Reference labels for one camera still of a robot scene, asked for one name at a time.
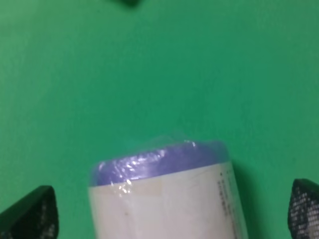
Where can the green table cloth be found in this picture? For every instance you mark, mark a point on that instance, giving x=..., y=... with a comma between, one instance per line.
x=88, y=80

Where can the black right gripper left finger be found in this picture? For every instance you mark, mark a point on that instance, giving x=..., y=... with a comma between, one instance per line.
x=35, y=216

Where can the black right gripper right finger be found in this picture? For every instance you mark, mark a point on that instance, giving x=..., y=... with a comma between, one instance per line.
x=303, y=212

